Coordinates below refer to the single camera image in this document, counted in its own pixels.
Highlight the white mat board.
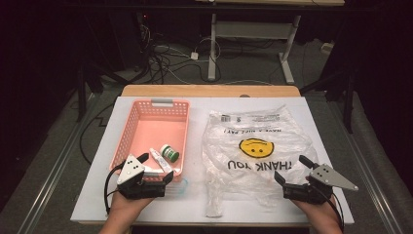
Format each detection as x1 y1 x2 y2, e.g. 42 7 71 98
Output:
70 96 355 226

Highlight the thin black floor cable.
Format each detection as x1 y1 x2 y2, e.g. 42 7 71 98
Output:
79 102 115 166

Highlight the green and white jar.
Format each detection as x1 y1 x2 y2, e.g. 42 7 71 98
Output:
159 143 180 164

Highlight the person's left hand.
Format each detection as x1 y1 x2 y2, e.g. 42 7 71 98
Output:
109 189 156 219

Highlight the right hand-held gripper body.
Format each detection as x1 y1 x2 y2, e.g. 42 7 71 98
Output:
282 163 359 206

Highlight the hand-held gripper black cable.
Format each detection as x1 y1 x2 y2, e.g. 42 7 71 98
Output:
319 189 346 233
103 161 127 215

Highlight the white metal desk frame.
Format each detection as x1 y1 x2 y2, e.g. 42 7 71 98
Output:
207 13 302 85

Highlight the metal floor rail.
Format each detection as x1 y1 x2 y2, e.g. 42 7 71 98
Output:
324 94 408 234
16 94 100 234

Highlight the right hand-held gripper black cable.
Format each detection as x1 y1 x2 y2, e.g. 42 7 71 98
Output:
319 189 346 233

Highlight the left hand-held gripper black cable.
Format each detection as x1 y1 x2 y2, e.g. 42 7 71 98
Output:
103 161 127 215

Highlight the person's right hand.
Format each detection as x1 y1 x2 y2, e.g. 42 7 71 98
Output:
289 176 339 226

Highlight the clear blue-edged plastic pouch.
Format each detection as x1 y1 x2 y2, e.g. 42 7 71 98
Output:
142 176 190 198

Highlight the tangled floor cable bundle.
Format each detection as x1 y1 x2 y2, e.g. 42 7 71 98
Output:
139 22 223 86

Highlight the white ointment tube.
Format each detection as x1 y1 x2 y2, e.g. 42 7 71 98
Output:
148 147 174 175

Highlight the clear smiley plastic bag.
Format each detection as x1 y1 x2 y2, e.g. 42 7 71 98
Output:
201 104 319 218

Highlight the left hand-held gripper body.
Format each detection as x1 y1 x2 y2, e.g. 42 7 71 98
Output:
116 153 168 200

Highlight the pink perforated plastic basket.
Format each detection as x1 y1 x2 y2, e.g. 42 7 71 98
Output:
109 97 192 183

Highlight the black metal stand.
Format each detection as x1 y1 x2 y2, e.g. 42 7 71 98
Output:
300 62 356 135
75 61 154 124

